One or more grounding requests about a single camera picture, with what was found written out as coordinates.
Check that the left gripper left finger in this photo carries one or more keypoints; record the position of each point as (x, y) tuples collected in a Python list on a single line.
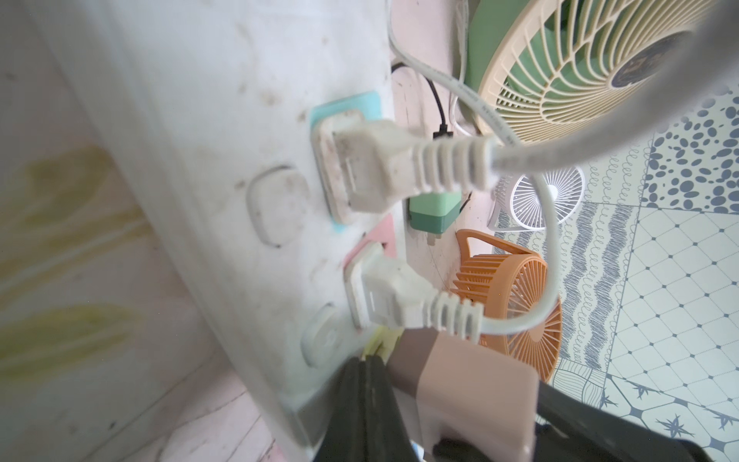
[(366, 424)]

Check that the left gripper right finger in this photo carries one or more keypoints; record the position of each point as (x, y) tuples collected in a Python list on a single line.
[(567, 430)]

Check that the pink usb adapter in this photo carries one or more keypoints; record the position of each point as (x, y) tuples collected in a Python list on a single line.
[(448, 388)]

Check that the white plug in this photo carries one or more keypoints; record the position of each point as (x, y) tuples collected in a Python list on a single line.
[(386, 291), (369, 166)]

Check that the green usb adapter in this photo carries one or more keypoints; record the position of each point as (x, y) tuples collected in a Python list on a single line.
[(429, 216)]

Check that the white power strip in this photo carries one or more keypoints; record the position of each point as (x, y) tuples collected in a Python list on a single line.
[(208, 108)]

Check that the orange handheld fan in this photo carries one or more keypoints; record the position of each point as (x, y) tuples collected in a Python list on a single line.
[(508, 280)]

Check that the green base desk fan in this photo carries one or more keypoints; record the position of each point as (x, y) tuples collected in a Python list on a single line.
[(550, 68)]

